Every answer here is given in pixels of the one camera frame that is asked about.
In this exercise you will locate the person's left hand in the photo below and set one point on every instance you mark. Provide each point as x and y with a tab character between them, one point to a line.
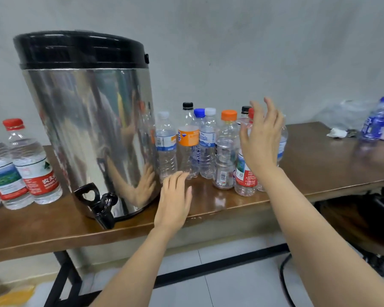
173	204

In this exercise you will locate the person's right hand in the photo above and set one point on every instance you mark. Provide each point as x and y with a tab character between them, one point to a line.
262	143

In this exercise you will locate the cluster of plastic bottles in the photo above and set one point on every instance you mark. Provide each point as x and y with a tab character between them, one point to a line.
208	147

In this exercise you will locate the stainless steel water dispenser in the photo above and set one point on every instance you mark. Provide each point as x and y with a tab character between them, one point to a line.
83	124

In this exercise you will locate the green red label plastic bottle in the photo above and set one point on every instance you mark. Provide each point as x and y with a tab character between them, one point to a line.
6	179

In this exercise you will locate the person's left forearm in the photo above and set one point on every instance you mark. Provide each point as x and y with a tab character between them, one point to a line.
137	271

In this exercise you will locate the person's right forearm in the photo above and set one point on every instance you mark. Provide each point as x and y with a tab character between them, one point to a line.
326	246

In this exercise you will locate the white crumpled tissue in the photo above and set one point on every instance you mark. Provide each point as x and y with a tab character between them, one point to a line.
337	132

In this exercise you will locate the clear plastic bag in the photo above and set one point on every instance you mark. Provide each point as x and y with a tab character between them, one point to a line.
345	115

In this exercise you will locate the small blue plastic bottle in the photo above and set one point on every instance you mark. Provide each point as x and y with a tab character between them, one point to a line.
376	121

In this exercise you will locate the yellow debris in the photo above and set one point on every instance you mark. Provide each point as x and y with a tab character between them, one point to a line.
16	296

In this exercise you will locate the black metal table frame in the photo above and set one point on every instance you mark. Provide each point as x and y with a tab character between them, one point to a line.
179	274

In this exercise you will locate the wooden stool with black frame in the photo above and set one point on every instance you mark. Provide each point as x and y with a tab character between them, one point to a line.
358	220

